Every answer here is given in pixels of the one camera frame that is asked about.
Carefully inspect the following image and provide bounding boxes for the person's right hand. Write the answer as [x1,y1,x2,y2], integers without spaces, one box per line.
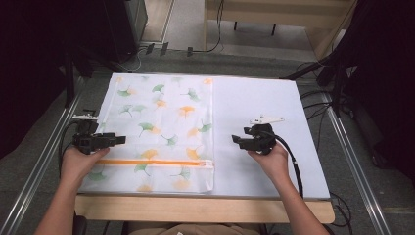
[247,141,292,185]

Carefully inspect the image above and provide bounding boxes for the black floor cables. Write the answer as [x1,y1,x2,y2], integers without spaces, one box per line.
[295,61,354,132]

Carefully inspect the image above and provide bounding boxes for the black chair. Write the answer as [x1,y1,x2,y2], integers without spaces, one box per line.
[72,214,88,235]

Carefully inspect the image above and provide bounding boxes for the person's left hand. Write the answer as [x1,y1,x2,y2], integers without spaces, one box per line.
[60,147,111,188]

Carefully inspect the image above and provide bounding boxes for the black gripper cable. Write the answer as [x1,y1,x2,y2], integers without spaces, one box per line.
[57,120,81,180]
[259,129,305,199]

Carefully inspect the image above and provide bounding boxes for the dark curtain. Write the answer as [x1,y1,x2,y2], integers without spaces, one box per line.
[0,0,109,161]
[336,0,415,184]

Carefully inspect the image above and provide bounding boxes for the white leaf print laundry bag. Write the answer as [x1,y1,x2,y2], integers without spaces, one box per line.
[77,74,215,195]

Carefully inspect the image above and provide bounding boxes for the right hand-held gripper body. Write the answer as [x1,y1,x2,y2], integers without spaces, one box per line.
[240,114,286,156]

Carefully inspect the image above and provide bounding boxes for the black stand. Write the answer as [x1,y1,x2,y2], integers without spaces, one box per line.
[58,45,96,110]
[279,48,357,118]

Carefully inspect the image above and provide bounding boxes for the white table board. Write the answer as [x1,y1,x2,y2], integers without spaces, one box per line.
[77,71,332,201]

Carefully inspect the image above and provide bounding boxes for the black hanging cable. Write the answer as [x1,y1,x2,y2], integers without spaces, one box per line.
[186,0,226,58]

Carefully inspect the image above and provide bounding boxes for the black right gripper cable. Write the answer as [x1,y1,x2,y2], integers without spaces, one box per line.
[259,129,305,199]

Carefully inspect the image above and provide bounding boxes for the wooden table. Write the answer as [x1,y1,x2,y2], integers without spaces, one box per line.
[73,193,337,225]

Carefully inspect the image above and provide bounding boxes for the wooden bench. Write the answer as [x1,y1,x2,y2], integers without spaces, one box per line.
[203,0,357,61]

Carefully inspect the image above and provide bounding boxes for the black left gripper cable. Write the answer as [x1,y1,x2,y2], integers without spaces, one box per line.
[57,120,81,180]

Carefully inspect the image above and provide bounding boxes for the white floor cable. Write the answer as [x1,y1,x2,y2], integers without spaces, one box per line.
[115,48,145,73]

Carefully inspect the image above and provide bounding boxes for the metal floor rail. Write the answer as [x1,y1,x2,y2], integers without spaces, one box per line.
[320,92,392,235]
[0,77,86,235]

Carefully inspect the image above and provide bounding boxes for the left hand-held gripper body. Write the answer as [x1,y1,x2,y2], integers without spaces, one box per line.
[71,114,115,156]

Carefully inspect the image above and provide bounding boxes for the black cabinet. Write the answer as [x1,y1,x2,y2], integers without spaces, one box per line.
[69,0,149,65]

